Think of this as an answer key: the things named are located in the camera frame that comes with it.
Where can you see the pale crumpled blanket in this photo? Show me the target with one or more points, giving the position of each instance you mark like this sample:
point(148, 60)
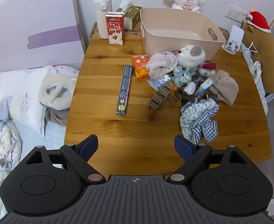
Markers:
point(1, 140)

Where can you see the orange packet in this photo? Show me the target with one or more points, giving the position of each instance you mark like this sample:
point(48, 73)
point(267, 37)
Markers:
point(139, 61)

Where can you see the beige plastic basket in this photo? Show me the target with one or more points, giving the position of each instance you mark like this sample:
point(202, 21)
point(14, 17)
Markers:
point(174, 39)

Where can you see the white wall socket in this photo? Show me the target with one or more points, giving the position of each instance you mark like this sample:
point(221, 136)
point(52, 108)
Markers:
point(235, 12)

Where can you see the blue gingham cloth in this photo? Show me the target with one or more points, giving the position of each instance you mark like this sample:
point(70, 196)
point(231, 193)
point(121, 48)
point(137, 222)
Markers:
point(197, 119)

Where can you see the blue floral tissue pack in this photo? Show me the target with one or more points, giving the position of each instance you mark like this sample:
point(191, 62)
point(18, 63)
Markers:
point(156, 82)

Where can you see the wooden desktop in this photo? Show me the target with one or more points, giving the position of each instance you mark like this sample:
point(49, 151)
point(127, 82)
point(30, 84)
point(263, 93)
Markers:
point(99, 91)

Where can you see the red milk carton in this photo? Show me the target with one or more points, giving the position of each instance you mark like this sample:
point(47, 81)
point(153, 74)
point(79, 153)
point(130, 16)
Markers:
point(114, 30)

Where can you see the beige knit hat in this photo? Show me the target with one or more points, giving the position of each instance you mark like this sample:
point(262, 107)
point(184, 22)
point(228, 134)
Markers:
point(224, 87)

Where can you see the small blue white box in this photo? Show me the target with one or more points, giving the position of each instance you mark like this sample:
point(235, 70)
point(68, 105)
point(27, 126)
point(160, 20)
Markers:
point(205, 86)

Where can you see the white grey plush toy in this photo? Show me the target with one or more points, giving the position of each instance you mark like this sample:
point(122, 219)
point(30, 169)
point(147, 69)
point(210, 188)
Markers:
point(190, 54)

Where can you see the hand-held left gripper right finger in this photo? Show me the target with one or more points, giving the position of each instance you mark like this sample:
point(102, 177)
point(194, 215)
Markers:
point(182, 147)

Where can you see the pale pink plush towel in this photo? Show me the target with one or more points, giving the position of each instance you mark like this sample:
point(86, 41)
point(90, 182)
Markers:
point(160, 64)

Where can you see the tissue box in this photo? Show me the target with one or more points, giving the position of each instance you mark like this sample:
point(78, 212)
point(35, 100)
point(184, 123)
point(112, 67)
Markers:
point(132, 16)

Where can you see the brown plush toy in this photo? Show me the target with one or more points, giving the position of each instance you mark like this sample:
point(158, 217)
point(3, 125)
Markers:
point(267, 58)

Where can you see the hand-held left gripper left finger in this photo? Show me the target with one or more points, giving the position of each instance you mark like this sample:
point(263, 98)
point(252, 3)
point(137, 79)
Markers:
point(89, 146)

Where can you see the white elephant-print pillow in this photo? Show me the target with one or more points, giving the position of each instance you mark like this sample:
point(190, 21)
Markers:
point(22, 98)

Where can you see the white pompom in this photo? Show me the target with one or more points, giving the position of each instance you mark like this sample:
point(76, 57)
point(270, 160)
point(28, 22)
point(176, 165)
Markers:
point(189, 88)

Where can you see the khaki hair claw clip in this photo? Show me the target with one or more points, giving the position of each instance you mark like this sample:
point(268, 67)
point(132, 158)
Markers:
point(160, 96)

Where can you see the white phone stand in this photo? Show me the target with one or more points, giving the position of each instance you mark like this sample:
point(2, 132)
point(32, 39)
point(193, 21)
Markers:
point(235, 37)

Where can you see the red plush hat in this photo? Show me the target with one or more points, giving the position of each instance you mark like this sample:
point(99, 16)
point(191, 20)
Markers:
point(259, 21)

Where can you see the grey cloth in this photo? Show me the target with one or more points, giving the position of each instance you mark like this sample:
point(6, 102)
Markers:
point(56, 117)

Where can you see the green striped scrunchie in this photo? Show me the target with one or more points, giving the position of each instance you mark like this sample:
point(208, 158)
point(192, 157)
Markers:
point(182, 75)

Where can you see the small black card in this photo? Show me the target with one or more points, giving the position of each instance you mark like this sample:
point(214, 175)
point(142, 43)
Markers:
point(212, 97)

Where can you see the long dark star-print box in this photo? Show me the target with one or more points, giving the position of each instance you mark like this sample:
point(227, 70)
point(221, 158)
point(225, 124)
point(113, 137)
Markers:
point(125, 88)

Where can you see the white thermos bottle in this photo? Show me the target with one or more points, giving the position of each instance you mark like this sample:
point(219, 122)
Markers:
point(101, 16)

